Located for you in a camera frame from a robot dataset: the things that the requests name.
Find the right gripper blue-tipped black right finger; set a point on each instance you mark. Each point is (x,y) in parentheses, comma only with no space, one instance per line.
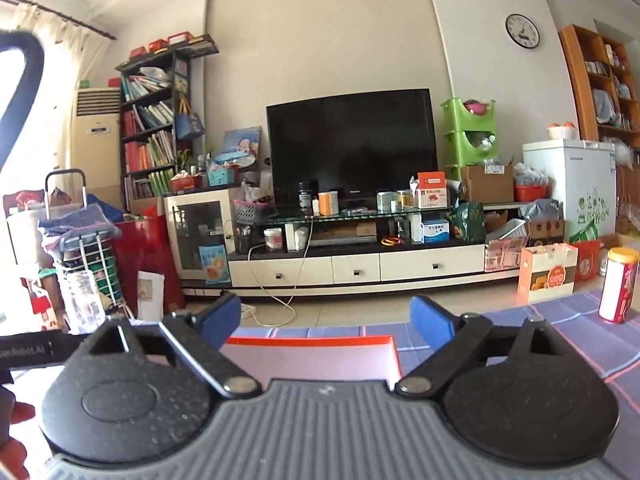
(456,342)

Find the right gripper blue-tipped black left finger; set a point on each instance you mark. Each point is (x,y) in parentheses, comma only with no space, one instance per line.
(196,339)

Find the red shallow tray box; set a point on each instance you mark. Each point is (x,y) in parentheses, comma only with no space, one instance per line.
(336,359)

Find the white glass-door side cabinet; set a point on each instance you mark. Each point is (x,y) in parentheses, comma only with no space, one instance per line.
(200,226)

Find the blue white carton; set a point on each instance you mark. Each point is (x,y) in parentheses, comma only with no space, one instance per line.
(434,231)

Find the orange white gift bag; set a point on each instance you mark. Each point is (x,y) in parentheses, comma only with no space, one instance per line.
(547,272)

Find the white black TV cabinet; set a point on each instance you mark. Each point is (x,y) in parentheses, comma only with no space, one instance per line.
(387,265)

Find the orange white medicine box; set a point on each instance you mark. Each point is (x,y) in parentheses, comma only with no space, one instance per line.
(432,190)

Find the brown cardboard box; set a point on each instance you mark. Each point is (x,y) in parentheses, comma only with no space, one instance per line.
(488,184)

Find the red gift bag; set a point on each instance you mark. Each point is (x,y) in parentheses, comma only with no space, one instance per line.
(587,260)

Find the orange cylindrical tin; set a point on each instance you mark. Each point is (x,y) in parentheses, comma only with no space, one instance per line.
(328,203)

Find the red yellow-lid canister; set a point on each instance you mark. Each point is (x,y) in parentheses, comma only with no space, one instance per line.
(618,287)

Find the green stacked storage bins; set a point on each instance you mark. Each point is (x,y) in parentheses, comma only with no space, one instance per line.
(470,134)

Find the white chest freezer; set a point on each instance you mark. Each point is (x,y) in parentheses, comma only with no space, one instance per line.
(582,178)

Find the black flat-screen television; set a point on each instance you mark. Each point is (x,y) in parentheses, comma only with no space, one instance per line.
(356,144)

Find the beige standing air conditioner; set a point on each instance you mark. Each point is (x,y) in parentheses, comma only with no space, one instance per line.
(95,141)

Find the black bookshelf with books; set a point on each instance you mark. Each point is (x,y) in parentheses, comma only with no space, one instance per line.
(155,94)

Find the white wire shopping trolley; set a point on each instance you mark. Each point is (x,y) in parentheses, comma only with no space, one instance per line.
(79,237)

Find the wooden wall shelf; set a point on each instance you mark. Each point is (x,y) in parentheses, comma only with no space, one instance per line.
(605,91)

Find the round black wall clock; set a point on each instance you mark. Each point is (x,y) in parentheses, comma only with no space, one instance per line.
(522,31)

